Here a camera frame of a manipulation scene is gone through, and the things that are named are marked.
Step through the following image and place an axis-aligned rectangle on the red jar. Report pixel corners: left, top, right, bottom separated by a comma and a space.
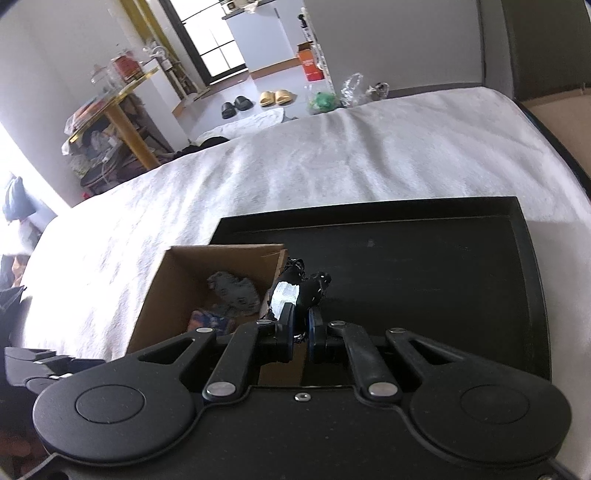
112, 54, 140, 79

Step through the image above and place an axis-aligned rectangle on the blue tissue packet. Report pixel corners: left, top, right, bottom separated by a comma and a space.
190, 308, 236, 336

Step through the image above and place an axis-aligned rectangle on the black cloth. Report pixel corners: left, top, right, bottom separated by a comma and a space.
175, 136, 232, 158

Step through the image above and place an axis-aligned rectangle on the black tray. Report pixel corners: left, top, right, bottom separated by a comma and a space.
209, 196, 553, 389

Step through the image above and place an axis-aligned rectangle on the white cabinet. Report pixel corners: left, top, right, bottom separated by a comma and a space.
222, 6, 299, 75

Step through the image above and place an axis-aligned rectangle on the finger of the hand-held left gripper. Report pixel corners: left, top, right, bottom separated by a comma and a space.
4, 346, 108, 394

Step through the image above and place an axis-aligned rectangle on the round table with gold rim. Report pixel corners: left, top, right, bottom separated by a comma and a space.
62, 65, 186, 172

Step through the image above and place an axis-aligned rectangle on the dark blue cloth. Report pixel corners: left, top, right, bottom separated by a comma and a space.
2, 175, 38, 220

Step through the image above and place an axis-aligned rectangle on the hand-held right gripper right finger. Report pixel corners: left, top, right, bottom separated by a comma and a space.
307, 306, 463, 401

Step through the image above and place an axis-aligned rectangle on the white floor mat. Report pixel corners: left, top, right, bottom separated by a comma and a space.
196, 107, 288, 142

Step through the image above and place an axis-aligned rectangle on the black and white lace pouch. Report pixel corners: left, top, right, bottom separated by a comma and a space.
268, 258, 333, 341

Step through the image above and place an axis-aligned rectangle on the orange box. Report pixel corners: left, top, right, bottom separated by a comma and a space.
295, 42, 325, 83

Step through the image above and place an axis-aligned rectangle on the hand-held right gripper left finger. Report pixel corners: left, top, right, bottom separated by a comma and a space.
137, 302, 297, 400

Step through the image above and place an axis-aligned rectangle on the grey knitted cloth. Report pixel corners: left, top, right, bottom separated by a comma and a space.
206, 271, 260, 319

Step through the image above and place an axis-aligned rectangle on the clear plastic bag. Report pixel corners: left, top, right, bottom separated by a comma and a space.
341, 73, 371, 110

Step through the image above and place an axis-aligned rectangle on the white fluffy blanket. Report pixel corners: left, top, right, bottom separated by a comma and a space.
18, 85, 591, 366

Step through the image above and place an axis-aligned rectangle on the brown cardboard box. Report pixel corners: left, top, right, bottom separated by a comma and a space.
126, 244, 306, 389

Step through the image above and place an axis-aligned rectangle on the green plastic bag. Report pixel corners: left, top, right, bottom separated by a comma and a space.
308, 91, 342, 114

